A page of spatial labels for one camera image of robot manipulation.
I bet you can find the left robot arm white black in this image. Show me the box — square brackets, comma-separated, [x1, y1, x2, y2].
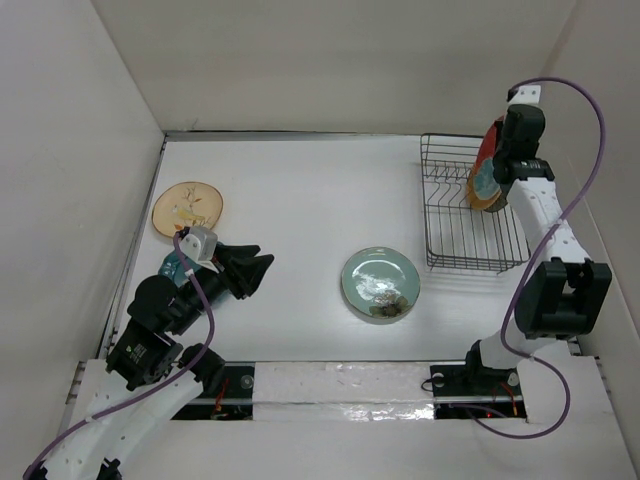
[23, 227, 275, 479]

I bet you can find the grey plate with tree branches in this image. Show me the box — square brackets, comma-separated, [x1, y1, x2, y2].
[485, 197, 508, 213]

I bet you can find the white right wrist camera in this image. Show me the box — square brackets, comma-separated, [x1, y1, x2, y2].
[507, 85, 541, 106]

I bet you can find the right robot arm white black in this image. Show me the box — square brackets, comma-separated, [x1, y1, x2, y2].
[461, 104, 612, 393]

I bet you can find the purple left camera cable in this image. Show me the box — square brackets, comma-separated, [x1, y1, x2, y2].
[22, 232, 217, 480]

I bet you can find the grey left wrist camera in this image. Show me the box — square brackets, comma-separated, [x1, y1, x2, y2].
[179, 226, 218, 269]

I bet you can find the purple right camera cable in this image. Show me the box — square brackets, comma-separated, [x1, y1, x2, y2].
[469, 77, 608, 441]

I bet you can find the dark teal scalloped plate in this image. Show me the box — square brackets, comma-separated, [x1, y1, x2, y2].
[158, 251, 188, 287]

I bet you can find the red plate with teal flower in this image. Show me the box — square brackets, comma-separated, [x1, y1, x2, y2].
[466, 116, 504, 199]

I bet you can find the beige plate with bird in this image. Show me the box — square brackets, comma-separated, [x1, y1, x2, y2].
[151, 182, 224, 237]

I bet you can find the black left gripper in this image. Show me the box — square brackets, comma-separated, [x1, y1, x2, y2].
[171, 242, 274, 332]

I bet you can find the light green plate with flower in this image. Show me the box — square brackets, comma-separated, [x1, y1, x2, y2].
[340, 246, 421, 325]

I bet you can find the black wire dish rack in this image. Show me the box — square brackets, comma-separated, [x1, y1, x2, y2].
[420, 133, 530, 274]

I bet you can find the orange woven plate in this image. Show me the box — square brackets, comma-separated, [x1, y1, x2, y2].
[465, 184, 501, 211]

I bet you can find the purple camera cable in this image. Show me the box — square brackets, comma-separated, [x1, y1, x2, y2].
[469, 77, 608, 441]
[22, 232, 217, 480]

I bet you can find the white foam front bar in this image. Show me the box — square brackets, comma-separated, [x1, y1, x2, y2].
[252, 362, 434, 422]

